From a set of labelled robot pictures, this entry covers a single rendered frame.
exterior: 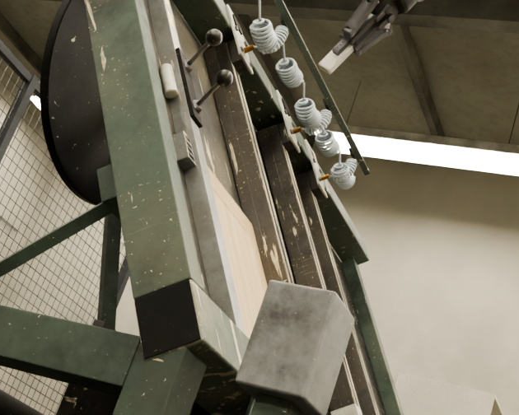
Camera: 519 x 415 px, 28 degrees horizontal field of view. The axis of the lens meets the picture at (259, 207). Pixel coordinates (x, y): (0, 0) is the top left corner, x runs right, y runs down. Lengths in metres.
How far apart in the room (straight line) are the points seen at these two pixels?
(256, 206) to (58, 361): 0.93
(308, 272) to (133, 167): 1.14
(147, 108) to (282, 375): 0.62
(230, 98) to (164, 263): 1.08
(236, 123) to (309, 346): 1.21
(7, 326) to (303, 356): 0.56
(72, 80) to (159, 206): 1.40
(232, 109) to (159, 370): 1.20
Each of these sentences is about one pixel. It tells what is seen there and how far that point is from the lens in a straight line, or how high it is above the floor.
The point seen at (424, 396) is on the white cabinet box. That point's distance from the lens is 6.22.
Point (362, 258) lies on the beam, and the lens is 4.12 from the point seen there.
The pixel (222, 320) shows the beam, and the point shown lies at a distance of 1.84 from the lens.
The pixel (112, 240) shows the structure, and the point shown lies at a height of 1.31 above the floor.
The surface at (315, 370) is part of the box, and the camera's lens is 1.62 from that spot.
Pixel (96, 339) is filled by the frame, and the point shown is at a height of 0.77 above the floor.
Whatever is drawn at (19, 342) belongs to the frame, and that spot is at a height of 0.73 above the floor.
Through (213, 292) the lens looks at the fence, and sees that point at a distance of 2.01.
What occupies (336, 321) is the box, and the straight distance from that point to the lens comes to 1.66.
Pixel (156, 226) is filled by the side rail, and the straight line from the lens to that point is 1.82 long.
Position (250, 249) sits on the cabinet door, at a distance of 2.44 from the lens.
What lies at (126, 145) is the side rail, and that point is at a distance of 1.94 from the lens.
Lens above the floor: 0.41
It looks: 21 degrees up
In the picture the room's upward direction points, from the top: 20 degrees clockwise
